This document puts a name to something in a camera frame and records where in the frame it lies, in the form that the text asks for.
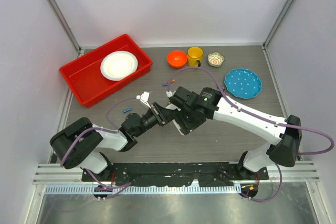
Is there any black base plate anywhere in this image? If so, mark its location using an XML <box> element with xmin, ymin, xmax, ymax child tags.
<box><xmin>95</xmin><ymin>162</ymin><xmax>269</xmax><ymax>187</ymax></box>

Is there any white cable duct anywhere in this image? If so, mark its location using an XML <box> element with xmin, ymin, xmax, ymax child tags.
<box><xmin>45</xmin><ymin>184</ymin><xmax>241</xmax><ymax>195</ymax></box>

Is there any patterned small bowl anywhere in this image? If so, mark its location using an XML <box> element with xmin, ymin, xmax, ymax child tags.
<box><xmin>207</xmin><ymin>52</ymin><xmax>225</xmax><ymax>67</ymax></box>

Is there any red plastic bin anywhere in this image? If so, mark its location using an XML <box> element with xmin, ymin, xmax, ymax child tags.
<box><xmin>59</xmin><ymin>34</ymin><xmax>153</xmax><ymax>108</ymax></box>

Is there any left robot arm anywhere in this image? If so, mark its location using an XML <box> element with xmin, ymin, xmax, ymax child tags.
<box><xmin>50</xmin><ymin>103</ymin><xmax>180</xmax><ymax>182</ymax></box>

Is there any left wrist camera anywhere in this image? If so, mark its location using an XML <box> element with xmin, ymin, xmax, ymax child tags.
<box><xmin>136</xmin><ymin>91</ymin><xmax>151</xmax><ymax>109</ymax></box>

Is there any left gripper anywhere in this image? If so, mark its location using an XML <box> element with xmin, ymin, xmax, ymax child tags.
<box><xmin>134</xmin><ymin>102</ymin><xmax>174</xmax><ymax>137</ymax></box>

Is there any blue dotted plate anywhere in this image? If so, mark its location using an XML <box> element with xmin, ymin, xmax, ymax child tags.
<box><xmin>224</xmin><ymin>68</ymin><xmax>263</xmax><ymax>100</ymax></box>

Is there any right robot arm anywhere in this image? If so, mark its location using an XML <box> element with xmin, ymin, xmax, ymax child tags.
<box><xmin>166</xmin><ymin>87</ymin><xmax>302</xmax><ymax>179</ymax></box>

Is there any white paper plate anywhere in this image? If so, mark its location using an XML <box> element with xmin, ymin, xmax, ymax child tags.
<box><xmin>100</xmin><ymin>51</ymin><xmax>138</xmax><ymax>81</ymax></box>

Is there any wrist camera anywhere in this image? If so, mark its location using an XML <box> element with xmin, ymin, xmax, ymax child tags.
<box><xmin>136</xmin><ymin>91</ymin><xmax>151</xmax><ymax>109</ymax></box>
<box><xmin>166</xmin><ymin>91</ymin><xmax>175</xmax><ymax>98</ymax></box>

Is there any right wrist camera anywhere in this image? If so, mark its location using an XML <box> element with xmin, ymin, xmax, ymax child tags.
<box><xmin>166</xmin><ymin>91</ymin><xmax>175</xmax><ymax>98</ymax></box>

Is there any orange bowl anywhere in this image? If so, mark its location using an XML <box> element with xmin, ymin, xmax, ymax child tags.
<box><xmin>167</xmin><ymin>50</ymin><xmax>187</xmax><ymax>69</ymax></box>

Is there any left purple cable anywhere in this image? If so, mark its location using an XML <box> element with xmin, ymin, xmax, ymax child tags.
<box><xmin>60</xmin><ymin>97</ymin><xmax>138</xmax><ymax>167</ymax></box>

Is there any yellow mug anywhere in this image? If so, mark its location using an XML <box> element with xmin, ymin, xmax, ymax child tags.
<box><xmin>187</xmin><ymin>47</ymin><xmax>203</xmax><ymax>67</ymax></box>

